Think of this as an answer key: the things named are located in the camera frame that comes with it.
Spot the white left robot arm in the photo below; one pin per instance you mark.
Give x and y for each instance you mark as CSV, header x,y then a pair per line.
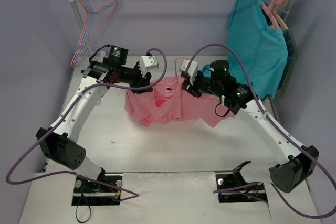
x,y
60,139

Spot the thick pink hanger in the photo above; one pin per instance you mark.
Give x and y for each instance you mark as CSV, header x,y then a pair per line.
x,y
271,13

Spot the thick beige hanger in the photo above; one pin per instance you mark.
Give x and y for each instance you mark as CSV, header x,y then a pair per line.
x,y
277,17

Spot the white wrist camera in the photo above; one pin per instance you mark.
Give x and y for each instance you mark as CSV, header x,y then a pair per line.
x,y
147,63
191,73

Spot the dark green garment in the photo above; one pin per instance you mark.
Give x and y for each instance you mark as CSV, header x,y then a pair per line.
x,y
291,60

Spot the pink t shirt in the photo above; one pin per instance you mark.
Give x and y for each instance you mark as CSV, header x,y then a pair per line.
x,y
168,102

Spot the blue wire hanger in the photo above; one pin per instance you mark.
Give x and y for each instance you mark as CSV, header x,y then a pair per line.
x,y
86,44

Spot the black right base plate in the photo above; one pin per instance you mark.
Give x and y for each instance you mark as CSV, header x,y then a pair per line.
x,y
238,191

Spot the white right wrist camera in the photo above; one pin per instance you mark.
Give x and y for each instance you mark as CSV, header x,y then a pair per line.
x,y
191,73

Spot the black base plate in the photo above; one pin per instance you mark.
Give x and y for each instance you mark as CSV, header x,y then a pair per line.
x,y
238,191
95,195

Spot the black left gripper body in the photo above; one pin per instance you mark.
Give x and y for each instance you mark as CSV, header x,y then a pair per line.
x,y
143,78

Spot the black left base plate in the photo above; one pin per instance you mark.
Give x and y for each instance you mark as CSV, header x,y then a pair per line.
x,y
95,195

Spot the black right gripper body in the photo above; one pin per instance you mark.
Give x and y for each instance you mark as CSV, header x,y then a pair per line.
x,y
191,85

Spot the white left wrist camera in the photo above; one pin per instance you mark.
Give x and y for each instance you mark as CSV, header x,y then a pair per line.
x,y
147,63

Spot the teal t shirt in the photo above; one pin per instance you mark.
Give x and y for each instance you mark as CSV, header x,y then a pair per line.
x,y
259,51

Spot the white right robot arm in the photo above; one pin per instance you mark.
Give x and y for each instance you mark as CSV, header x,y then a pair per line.
x,y
292,166

